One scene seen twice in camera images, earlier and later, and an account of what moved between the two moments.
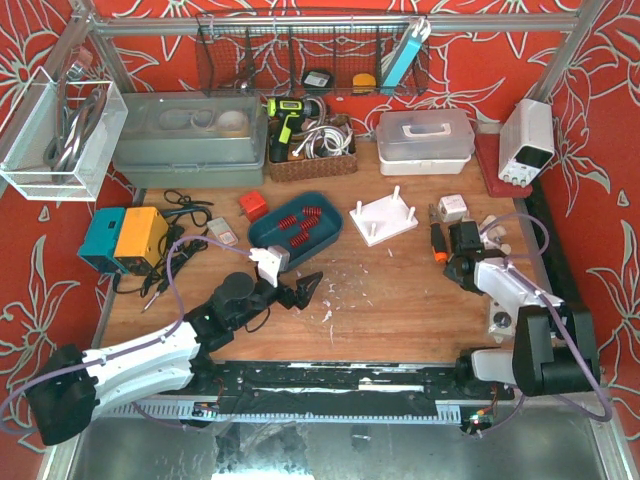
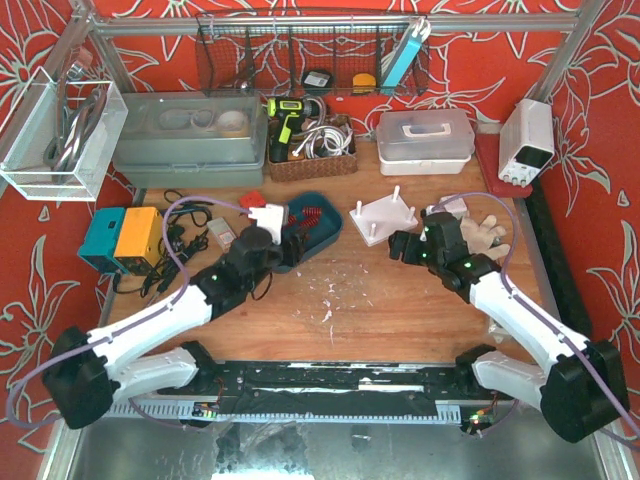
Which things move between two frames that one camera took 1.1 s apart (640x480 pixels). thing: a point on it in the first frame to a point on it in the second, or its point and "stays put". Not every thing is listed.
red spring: x=312 y=212 stays put
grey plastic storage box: x=191 y=139 stays put
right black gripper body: x=463 y=240 to x=405 y=246
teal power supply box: x=99 y=245 stays put
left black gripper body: x=288 y=293 to x=291 y=245
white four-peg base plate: x=384 y=220 stays put
